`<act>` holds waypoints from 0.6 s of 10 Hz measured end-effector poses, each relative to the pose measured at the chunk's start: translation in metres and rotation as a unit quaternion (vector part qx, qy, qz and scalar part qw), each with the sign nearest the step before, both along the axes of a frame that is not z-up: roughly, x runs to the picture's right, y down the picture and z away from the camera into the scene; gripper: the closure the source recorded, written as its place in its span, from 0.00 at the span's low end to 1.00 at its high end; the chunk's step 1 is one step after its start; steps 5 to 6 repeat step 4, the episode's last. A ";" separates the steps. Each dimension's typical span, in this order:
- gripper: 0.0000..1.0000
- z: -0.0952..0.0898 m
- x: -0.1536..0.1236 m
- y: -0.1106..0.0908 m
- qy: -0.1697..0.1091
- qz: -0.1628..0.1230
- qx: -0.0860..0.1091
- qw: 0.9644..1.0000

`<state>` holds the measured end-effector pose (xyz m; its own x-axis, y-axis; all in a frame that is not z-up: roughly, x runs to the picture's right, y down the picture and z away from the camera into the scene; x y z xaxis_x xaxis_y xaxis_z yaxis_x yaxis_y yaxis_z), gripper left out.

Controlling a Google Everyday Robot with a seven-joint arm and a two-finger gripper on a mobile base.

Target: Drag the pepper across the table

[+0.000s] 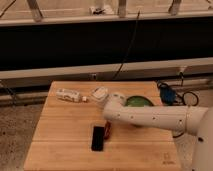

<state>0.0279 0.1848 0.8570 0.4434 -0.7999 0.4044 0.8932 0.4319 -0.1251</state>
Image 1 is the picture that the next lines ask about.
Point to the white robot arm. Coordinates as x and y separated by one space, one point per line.
194 120

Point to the green plate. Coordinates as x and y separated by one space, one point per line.
138 101

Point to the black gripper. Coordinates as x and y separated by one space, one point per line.
97 138

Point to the white plastic cup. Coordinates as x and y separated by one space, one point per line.
99 93

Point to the white plastic bottle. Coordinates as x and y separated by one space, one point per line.
70 95

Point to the red pepper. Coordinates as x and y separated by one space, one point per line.
107 129

